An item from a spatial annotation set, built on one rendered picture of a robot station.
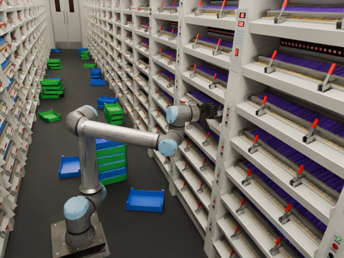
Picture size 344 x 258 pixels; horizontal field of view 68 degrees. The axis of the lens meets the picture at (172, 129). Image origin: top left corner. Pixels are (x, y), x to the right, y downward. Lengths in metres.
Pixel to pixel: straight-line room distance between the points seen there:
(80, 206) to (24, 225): 0.70
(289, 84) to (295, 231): 0.59
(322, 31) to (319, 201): 0.58
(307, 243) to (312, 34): 0.77
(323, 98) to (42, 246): 1.92
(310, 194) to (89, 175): 1.27
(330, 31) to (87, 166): 1.43
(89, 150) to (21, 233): 0.91
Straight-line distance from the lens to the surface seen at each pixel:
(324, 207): 1.08
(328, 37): 0.98
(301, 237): 1.21
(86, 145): 1.66
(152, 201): 2.35
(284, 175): 1.17
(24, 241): 2.24
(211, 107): 1.44
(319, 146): 1.03
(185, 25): 1.87
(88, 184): 1.81
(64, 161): 3.00
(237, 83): 1.31
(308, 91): 1.01
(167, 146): 1.27
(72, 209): 1.75
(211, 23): 1.55
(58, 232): 2.03
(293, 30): 1.07
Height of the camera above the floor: 1.54
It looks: 25 degrees down
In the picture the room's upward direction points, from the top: 3 degrees clockwise
